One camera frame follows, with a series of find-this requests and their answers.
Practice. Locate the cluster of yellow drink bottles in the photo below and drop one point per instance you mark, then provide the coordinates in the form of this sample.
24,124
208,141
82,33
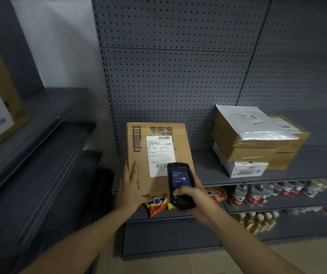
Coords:
255,222

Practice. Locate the small brown box handwritten label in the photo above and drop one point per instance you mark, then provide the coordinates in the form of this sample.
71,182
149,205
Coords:
303,134

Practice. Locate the clear water bottle red label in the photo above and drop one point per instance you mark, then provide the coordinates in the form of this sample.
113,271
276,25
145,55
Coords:
237,196

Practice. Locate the person's left hand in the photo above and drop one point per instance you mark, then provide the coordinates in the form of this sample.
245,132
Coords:
130,196

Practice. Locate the person's right hand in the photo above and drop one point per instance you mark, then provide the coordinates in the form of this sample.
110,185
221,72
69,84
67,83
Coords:
205,208

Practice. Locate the brown box top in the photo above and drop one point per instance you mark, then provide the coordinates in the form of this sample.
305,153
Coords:
249,155

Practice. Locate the row of red label bottles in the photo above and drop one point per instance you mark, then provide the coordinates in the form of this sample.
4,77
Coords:
283,191

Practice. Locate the row of small white bottles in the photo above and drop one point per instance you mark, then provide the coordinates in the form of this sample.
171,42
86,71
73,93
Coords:
309,209

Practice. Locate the person's left forearm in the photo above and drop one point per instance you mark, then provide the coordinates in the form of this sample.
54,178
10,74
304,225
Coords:
75,245

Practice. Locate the white printed carton box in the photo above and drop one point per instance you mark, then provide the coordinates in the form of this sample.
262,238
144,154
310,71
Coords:
237,169

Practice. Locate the person's right forearm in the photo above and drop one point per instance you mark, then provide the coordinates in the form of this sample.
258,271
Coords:
252,248

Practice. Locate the grey pegboard shelf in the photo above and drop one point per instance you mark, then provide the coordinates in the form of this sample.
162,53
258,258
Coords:
180,68

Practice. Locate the pile of red snack packets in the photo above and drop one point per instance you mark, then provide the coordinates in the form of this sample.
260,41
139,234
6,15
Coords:
156,205

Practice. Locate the black handheld barcode scanner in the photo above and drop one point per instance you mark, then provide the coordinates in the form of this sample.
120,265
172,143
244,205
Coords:
180,176

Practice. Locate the large brown printed carton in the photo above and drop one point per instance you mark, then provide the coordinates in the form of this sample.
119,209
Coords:
137,168

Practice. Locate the white mailer envelope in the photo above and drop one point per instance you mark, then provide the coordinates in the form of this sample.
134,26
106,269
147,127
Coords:
252,122

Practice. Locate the small brown box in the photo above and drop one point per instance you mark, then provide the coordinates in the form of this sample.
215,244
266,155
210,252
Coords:
280,161

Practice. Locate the dark grey side shelving unit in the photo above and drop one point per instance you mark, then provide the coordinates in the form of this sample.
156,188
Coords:
23,168

